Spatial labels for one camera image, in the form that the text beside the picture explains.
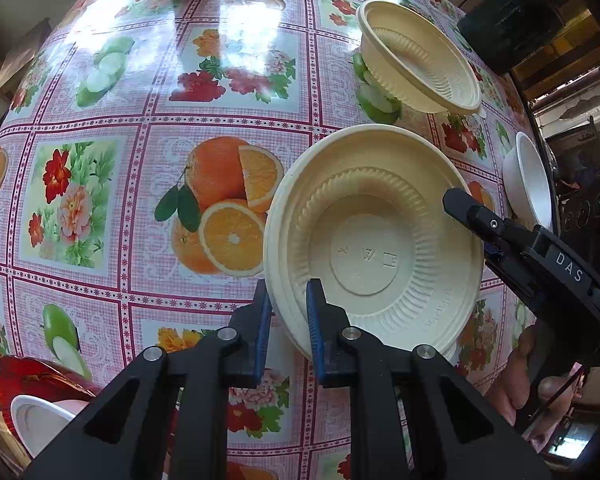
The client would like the large white bowl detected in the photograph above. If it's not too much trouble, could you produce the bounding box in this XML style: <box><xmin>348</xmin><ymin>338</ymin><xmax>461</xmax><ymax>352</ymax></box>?
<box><xmin>9</xmin><ymin>394</ymin><xmax>90</xmax><ymax>461</ymax></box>

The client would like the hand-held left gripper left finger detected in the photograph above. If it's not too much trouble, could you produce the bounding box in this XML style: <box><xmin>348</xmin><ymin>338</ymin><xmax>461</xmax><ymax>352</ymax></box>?
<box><xmin>25</xmin><ymin>279</ymin><xmax>274</xmax><ymax>480</ymax></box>

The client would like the beige plastic bowl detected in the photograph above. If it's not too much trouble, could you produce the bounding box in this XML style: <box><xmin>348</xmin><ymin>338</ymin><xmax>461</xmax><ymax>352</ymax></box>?
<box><xmin>262</xmin><ymin>123</ymin><xmax>485</xmax><ymax>364</ymax></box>
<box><xmin>354</xmin><ymin>0</ymin><xmax>483</xmax><ymax>115</ymax></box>

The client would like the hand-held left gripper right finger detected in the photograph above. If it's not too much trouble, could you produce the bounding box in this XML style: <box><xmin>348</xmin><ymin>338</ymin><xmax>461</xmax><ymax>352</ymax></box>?
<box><xmin>305</xmin><ymin>279</ymin><xmax>551</xmax><ymax>480</ymax></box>

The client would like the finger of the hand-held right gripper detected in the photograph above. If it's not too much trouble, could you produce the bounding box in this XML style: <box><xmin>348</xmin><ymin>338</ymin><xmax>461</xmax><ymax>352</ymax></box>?
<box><xmin>441</xmin><ymin>187</ymin><xmax>532</xmax><ymax>262</ymax></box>

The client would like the black thermos jug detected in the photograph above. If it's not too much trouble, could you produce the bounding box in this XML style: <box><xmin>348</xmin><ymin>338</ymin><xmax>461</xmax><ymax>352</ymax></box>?
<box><xmin>456</xmin><ymin>0</ymin><xmax>565</xmax><ymax>76</ymax></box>

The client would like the small white bowl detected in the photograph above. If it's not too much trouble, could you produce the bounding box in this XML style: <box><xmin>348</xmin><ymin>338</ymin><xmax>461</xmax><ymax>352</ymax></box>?
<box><xmin>502</xmin><ymin>131</ymin><xmax>555</xmax><ymax>231</ymax></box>

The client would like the person's right hand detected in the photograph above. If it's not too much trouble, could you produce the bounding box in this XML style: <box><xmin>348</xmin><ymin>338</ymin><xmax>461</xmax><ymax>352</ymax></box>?
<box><xmin>489</xmin><ymin>325</ymin><xmax>586</xmax><ymax>427</ymax></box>

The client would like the fruit print tablecloth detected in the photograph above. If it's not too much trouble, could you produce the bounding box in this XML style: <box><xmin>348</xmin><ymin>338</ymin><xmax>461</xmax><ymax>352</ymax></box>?
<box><xmin>0</xmin><ymin>0</ymin><xmax>556</xmax><ymax>480</ymax></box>

